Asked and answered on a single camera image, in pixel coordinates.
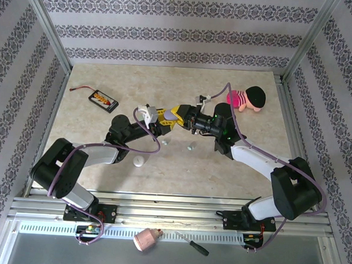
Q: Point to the mint green earbud case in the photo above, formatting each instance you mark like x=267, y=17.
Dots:
x=170, y=116

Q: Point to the white earbud charging case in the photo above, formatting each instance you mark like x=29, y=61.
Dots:
x=138, y=161

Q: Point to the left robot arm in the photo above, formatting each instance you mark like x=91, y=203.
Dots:
x=98, y=154

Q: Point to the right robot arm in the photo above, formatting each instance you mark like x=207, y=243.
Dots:
x=252, y=157

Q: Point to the pink plush toy black hat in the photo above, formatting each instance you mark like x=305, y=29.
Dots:
x=240, y=100

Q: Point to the aluminium frame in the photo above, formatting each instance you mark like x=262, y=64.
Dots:
x=171, y=211

